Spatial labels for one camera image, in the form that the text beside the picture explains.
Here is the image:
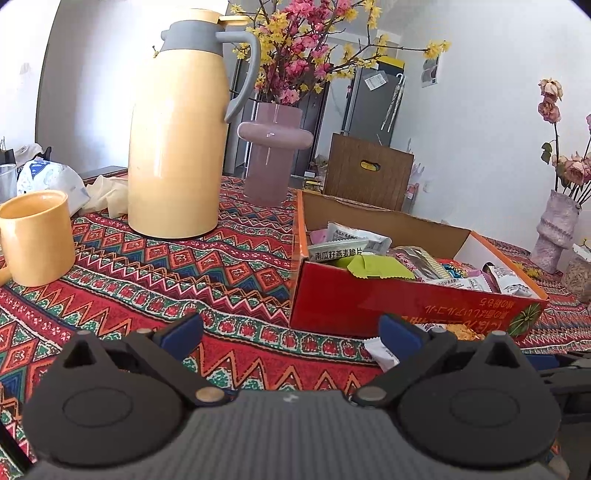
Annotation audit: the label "orange cracker snack packet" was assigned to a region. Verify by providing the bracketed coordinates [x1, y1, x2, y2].
[445, 324, 485, 341]

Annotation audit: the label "green snack bar packet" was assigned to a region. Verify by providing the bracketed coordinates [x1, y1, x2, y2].
[332, 255, 416, 280]

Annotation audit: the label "silver biscuit snack packet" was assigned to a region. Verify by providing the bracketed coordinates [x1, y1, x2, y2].
[308, 239, 369, 263]

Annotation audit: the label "white cracker snack packet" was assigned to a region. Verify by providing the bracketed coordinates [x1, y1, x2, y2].
[363, 337, 400, 372]

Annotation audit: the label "clear cereal container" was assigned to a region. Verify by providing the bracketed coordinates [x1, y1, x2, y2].
[561, 244, 591, 303]

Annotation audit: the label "patterned red tablecloth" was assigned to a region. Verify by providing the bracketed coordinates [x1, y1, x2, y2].
[0, 168, 591, 480]

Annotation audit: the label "red orange cardboard box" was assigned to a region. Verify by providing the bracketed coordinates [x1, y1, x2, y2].
[288, 191, 548, 338]

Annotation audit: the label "textured lilac vase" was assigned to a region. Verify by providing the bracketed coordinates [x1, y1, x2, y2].
[530, 190, 581, 274]

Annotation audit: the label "yellow ceramic mug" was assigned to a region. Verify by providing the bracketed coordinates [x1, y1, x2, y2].
[1, 190, 75, 287]

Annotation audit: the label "brown wooden chair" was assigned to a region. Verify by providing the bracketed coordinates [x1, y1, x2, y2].
[324, 134, 414, 211]

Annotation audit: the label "dried pink roses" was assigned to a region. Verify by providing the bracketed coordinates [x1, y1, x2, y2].
[537, 78, 590, 207]

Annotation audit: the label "white blue plastic bag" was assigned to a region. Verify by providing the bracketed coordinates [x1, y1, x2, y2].
[17, 158, 90, 215]

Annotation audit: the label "yellow thermos jug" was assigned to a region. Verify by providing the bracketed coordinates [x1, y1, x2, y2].
[127, 8, 260, 239]

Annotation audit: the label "pink glass vase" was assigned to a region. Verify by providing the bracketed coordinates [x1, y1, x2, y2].
[238, 102, 314, 207]

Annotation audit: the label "grey refrigerator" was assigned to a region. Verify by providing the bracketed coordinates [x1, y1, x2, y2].
[342, 62, 406, 147]

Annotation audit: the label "pink yellow blossom branches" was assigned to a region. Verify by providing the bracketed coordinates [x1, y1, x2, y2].
[227, 0, 453, 106]

